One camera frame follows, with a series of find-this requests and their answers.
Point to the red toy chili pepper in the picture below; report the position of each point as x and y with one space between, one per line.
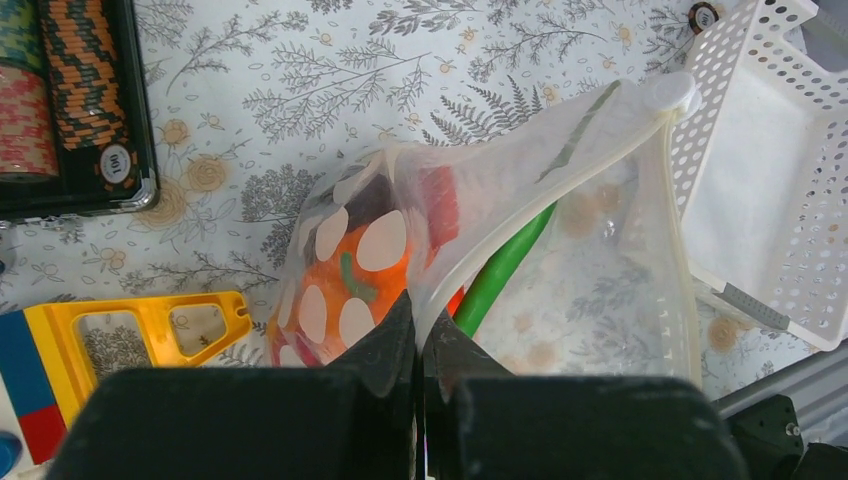
438 190

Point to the black poker chip case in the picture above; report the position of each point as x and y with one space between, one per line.
76 136

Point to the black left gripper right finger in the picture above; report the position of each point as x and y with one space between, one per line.
484 422

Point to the orange toy pumpkin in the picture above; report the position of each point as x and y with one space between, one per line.
350 282

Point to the orange yellow toy block car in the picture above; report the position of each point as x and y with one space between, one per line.
48 360

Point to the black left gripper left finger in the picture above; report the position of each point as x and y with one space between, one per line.
351 419

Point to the white plastic food basket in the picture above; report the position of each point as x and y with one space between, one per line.
761 175

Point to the floral patterned table mat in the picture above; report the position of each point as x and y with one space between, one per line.
251 102

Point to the green toy bean pod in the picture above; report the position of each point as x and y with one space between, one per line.
496 273

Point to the clear dotted zip top bag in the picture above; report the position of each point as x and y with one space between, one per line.
606 289

